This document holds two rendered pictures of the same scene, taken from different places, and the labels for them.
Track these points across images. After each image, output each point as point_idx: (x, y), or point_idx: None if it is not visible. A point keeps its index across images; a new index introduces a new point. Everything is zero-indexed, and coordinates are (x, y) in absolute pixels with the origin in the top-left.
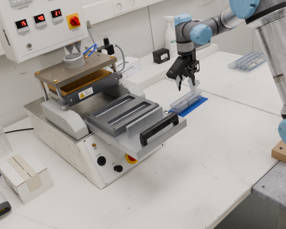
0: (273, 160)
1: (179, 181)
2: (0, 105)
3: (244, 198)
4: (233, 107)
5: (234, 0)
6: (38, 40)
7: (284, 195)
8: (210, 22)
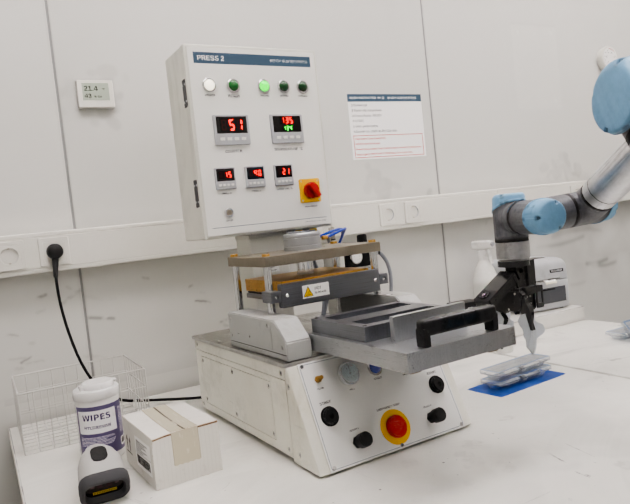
0: None
1: (499, 476)
2: (147, 351)
3: None
4: (622, 385)
5: (602, 105)
6: (246, 207)
7: None
8: (562, 197)
